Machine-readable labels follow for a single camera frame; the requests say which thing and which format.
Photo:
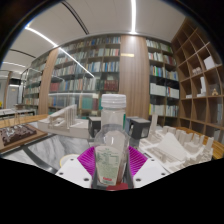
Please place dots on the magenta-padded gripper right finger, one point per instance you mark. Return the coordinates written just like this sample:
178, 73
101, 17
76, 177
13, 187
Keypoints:
148, 170

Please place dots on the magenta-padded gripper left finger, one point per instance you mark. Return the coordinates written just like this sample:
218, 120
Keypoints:
75, 170

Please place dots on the clear plastic bottle white cap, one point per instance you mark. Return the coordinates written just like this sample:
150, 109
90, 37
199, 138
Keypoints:
111, 143

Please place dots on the white city block model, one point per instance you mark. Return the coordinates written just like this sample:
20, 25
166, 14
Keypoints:
173, 146

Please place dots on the flat round red coaster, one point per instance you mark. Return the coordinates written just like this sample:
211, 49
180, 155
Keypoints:
117, 187

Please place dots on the dark grey building model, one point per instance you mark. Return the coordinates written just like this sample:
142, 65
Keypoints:
140, 128

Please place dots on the white columned building model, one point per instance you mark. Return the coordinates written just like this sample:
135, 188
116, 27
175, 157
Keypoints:
65, 125

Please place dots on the narrow dark bookshelf unit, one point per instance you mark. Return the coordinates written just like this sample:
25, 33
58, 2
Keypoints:
161, 83

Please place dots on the wooden cubby shelf unit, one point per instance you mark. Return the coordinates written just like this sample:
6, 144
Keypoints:
200, 86

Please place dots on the large wooden bookshelf unit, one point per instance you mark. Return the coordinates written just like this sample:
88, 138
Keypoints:
83, 66

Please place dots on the straight ceiling light strip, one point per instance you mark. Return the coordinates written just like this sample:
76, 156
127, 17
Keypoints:
133, 16

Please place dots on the small gold wall plaque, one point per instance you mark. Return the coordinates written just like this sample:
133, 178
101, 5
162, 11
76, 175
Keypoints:
127, 55

